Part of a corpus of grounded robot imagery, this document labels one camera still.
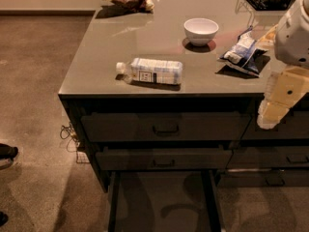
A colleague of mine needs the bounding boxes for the dark middle right drawer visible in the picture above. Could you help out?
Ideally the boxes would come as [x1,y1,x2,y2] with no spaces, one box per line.
[227,146,309,169]

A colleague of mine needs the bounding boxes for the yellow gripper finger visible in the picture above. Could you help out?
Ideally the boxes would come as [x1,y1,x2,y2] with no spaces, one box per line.
[257,100,289,130]
[265,66,309,108]

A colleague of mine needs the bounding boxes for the blue label plastic bottle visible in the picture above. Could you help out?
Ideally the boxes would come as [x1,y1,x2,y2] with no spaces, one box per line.
[116,58,183,85]

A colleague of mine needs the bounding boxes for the dark drawer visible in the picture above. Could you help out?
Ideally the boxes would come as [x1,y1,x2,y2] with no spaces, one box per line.
[242,111,309,140]
[218,169,309,188]
[96,147,232,170]
[81,112,251,142]
[227,146,309,169]

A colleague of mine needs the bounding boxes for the dark middle left drawer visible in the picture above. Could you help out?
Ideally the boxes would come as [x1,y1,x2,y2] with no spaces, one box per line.
[96,147,232,170]

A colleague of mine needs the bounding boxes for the open bottom left drawer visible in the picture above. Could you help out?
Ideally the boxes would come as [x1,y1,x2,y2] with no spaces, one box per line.
[105,170,226,232]

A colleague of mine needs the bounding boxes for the dark top right drawer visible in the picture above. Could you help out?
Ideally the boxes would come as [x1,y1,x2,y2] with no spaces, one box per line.
[242,111,309,140]

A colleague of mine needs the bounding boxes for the dark top left drawer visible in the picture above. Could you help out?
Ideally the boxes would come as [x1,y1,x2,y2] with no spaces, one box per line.
[81,112,251,142]

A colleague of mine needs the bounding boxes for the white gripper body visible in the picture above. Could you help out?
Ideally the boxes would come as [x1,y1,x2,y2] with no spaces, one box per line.
[274,0,309,67]

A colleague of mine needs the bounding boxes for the tangled floor cables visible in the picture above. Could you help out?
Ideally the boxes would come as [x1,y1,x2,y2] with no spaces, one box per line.
[59,122,81,153]

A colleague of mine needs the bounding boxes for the white ceramic bowl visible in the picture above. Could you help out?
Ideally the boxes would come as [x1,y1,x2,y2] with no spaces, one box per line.
[183,18,219,46]

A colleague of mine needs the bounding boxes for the black shoe lower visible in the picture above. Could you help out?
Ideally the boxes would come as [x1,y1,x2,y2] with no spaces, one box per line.
[0,212,9,226]

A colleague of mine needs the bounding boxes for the dark bottom right drawer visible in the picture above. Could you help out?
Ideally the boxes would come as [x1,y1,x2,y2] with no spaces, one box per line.
[218,169,309,188]

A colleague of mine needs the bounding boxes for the blue white chip bag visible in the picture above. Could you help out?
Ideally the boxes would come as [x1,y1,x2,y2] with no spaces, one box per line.
[218,26,267,77]

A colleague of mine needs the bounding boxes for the dark cabinet frame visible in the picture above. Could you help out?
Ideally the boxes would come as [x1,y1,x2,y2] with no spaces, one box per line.
[61,94,308,187]

